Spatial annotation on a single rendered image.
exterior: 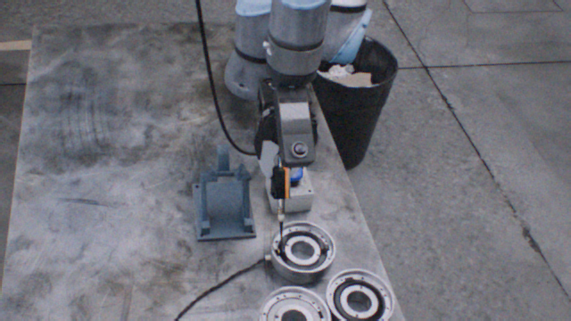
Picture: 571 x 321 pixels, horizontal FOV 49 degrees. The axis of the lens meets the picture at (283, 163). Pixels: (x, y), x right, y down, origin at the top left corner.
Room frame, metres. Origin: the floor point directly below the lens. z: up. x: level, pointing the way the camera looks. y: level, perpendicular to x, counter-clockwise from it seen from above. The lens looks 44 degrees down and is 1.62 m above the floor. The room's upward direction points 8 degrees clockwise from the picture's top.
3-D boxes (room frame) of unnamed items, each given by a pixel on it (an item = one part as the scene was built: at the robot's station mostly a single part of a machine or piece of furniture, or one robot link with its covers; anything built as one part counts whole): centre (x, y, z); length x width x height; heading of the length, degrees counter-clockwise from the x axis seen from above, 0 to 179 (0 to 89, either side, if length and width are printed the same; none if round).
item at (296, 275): (0.64, -0.05, 0.82); 0.10 x 0.10 x 0.04
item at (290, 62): (0.72, 0.01, 1.15); 0.08 x 0.08 x 0.05
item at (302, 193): (0.78, -0.01, 0.82); 0.08 x 0.07 x 0.05; 18
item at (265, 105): (0.72, 0.01, 1.07); 0.09 x 0.08 x 0.12; 15
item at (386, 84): (1.83, -0.17, 0.21); 0.34 x 0.34 x 0.43
